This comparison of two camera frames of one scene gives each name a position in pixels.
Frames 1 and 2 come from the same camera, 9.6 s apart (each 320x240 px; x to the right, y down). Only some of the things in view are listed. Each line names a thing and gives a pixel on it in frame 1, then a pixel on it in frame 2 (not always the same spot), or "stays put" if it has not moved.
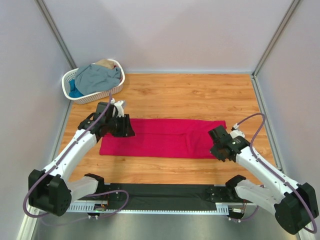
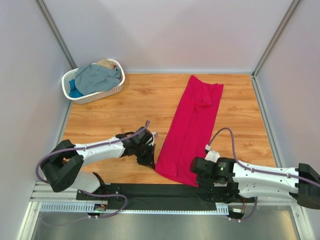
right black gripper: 217,149 -> 198,170
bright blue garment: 74,92 stays put
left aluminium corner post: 48,18 stays put
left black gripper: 125,125 -> 146,157
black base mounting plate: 166,196 stays put
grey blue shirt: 92,78 stays put
